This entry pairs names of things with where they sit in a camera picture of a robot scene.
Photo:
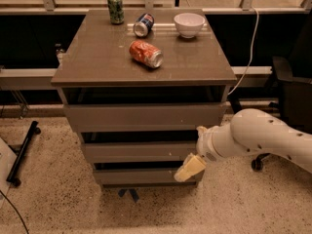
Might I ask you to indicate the red coke can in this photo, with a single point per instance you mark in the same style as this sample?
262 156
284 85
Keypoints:
146 53

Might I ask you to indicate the metal window railing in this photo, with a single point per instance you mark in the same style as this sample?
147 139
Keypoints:
149 0

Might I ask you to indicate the grey bottom drawer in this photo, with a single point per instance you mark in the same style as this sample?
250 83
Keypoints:
148 177

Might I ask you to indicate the green soda can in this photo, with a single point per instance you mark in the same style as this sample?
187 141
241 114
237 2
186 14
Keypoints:
116 12

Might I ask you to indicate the grey drawer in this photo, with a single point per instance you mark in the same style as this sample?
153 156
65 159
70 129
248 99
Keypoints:
137 152
129 118
148 177

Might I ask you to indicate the blue pepsi can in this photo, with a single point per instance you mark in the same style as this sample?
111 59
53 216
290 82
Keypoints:
143 25

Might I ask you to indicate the black wheeled stand leg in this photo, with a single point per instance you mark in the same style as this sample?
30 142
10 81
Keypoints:
20 152

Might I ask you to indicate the grey drawer cabinet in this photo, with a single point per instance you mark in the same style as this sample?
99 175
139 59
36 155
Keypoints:
98 69

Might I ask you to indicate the black office chair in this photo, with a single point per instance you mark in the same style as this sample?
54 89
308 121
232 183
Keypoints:
293 76

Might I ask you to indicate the blue tape cross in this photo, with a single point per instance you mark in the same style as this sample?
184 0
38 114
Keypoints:
132 192

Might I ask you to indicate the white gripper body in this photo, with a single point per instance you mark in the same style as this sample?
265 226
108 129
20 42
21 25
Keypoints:
205 145

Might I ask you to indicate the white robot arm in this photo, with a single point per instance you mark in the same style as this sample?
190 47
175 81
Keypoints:
250 132

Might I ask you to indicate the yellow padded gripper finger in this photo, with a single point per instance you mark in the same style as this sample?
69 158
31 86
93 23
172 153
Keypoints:
192 165

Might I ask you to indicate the grey top drawer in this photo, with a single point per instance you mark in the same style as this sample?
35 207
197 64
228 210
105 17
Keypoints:
129 118

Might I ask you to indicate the white bowl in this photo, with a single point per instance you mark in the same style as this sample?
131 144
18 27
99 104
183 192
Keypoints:
188 25

